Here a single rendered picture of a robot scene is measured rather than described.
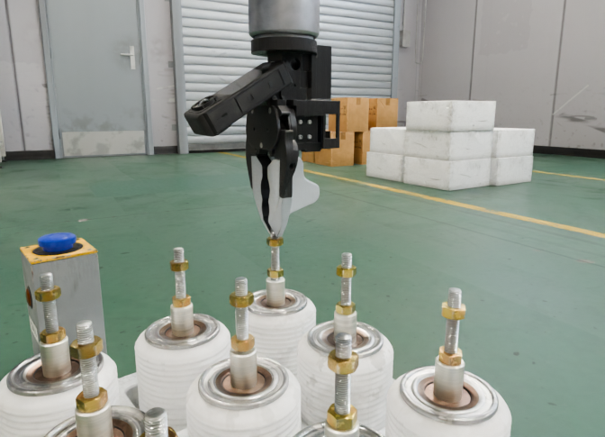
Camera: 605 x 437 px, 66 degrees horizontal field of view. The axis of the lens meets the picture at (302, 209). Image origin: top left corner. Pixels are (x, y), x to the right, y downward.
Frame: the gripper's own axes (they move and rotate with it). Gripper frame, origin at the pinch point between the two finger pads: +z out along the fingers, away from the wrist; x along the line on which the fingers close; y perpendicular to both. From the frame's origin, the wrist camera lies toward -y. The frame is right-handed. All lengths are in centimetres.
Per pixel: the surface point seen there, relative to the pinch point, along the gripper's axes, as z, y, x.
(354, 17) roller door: -136, 396, 470
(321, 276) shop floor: 35, 51, 60
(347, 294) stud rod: 4.6, 1.7, -12.1
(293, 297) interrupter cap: 9.4, 3.0, -0.3
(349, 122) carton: -4, 240, 281
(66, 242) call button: 2.2, -19.5, 13.4
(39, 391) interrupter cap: 9.3, -24.4, -5.6
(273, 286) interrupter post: 7.1, -0.1, -0.8
